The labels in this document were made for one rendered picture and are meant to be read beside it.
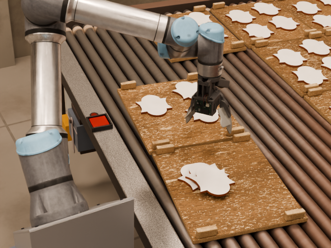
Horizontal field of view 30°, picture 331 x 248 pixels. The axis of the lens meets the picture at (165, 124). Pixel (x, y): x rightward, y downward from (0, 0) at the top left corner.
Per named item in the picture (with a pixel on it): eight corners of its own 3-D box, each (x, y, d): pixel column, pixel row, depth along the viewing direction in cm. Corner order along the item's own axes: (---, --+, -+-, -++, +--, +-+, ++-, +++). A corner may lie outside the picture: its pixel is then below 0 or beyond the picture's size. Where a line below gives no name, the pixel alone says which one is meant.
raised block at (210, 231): (197, 239, 168) (197, 232, 166) (194, 234, 169) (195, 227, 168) (217, 235, 169) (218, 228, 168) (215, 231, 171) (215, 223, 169)
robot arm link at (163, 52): (160, 26, 172) (198, 24, 173) (156, 36, 183) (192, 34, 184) (161, 53, 171) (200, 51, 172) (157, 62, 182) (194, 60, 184)
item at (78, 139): (75, 160, 237) (73, 121, 227) (66, 140, 248) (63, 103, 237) (103, 154, 241) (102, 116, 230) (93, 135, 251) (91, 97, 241)
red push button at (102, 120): (93, 130, 212) (93, 127, 212) (88, 121, 217) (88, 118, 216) (110, 127, 214) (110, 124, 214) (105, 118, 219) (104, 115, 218)
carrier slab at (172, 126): (149, 155, 201) (149, 151, 200) (116, 92, 233) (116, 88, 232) (246, 138, 211) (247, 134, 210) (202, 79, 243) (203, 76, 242)
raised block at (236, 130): (227, 137, 208) (228, 131, 206) (225, 134, 209) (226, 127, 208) (244, 134, 210) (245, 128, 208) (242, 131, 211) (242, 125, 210)
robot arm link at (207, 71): (203, 53, 188) (228, 58, 185) (202, 67, 190) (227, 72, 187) (193, 63, 182) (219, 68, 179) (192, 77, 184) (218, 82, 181)
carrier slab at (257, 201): (192, 244, 168) (193, 240, 168) (151, 156, 201) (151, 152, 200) (307, 221, 177) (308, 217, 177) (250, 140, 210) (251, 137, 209)
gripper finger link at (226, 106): (220, 121, 193) (207, 98, 191) (222, 119, 194) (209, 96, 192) (233, 116, 190) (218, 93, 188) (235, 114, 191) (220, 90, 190)
